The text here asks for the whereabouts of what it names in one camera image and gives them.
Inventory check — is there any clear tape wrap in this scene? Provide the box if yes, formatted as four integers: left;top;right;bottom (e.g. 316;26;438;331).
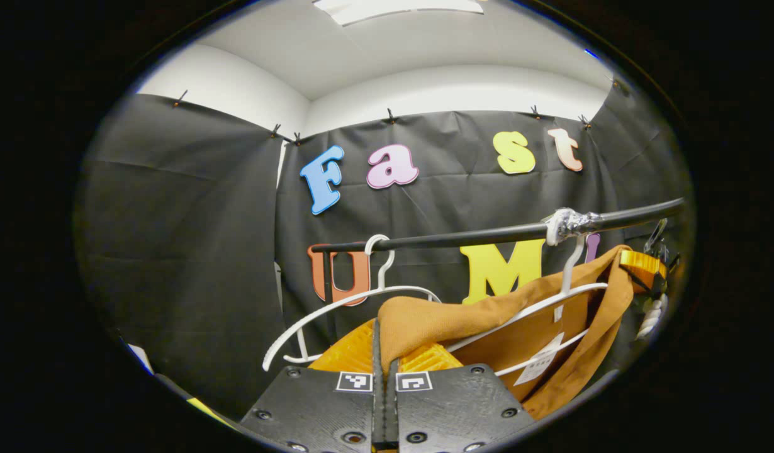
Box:
543;207;602;247

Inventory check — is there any white clothes hanger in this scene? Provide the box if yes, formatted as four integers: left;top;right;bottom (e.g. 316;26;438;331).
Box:
447;234;609;378
262;233;442;372

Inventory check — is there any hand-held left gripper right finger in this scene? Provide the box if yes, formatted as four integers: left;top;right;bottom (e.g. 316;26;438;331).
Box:
387;343;539;453

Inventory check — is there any brown jacket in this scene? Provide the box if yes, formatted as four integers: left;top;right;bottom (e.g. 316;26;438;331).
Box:
378;244;636;421

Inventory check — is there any ceiling light panel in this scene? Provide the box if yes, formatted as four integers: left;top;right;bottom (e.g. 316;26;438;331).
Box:
312;0;486;26

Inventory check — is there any black backdrop cloth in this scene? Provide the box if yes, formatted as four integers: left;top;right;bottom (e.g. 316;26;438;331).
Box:
77;74;694;420

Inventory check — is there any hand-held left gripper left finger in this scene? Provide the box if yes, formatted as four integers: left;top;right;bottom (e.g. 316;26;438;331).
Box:
239;318;388;453

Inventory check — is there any black clothes rack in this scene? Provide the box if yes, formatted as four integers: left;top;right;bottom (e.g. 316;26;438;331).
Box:
310;198;685;304

